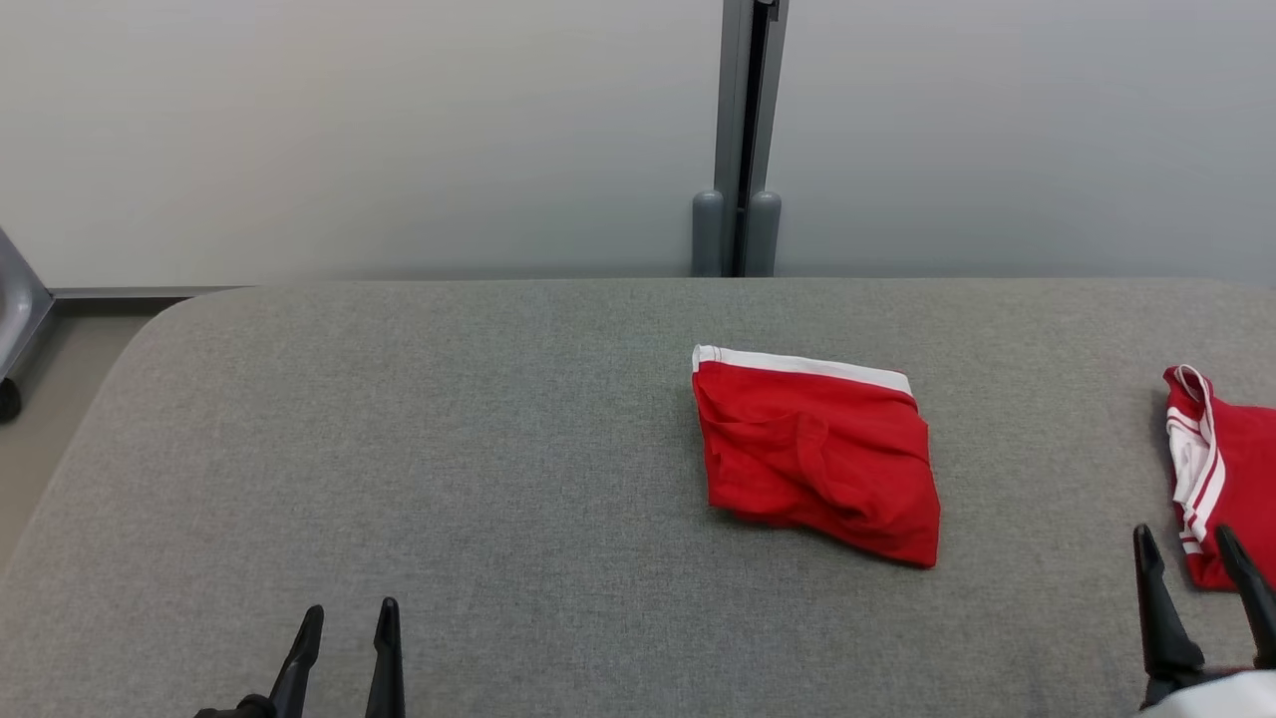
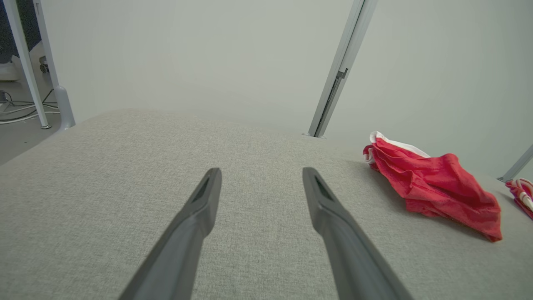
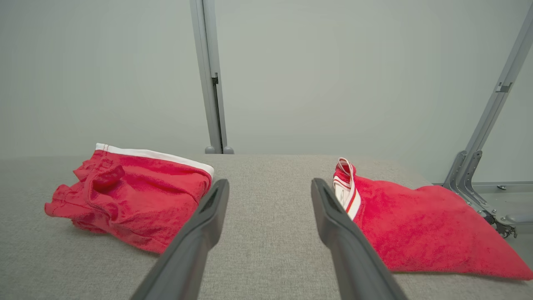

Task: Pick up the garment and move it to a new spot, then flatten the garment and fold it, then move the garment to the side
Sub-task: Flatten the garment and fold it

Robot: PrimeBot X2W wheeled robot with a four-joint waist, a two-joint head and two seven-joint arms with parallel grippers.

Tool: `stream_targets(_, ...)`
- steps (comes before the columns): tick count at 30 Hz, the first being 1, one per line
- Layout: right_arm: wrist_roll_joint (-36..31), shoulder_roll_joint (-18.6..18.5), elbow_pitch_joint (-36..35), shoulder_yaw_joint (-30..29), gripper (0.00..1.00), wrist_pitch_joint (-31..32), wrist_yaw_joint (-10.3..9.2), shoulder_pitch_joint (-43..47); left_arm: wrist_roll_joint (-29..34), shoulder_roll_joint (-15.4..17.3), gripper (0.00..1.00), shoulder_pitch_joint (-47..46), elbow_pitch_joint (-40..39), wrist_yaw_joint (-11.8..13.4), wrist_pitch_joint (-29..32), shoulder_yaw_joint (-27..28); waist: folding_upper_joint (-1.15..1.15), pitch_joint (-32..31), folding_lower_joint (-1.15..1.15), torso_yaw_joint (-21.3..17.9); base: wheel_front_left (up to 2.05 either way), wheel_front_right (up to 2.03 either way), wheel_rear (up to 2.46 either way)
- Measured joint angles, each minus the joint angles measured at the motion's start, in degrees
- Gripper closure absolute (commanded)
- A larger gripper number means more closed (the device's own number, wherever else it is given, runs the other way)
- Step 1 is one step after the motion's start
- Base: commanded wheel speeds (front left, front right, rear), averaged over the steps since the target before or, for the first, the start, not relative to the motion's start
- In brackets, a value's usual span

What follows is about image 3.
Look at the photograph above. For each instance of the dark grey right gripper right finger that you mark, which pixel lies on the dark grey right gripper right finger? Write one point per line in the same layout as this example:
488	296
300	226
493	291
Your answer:
349	250

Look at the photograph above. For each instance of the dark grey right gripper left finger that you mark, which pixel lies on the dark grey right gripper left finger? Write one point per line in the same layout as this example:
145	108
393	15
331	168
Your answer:
195	237

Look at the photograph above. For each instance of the grey vertical partition frame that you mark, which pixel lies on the grey vertical partition frame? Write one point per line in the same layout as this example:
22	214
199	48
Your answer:
208	62

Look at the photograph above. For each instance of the grey rounded partition post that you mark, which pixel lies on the grey rounded partition post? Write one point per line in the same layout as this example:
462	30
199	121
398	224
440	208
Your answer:
228	150
210	150

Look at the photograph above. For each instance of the red Bulls basketball jersey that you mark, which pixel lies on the red Bulls basketball jersey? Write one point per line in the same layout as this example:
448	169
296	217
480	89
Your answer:
133	196

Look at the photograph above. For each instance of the grey metal frame bracket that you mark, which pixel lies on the grey metal frame bracket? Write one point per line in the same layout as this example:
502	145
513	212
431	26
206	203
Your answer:
487	125

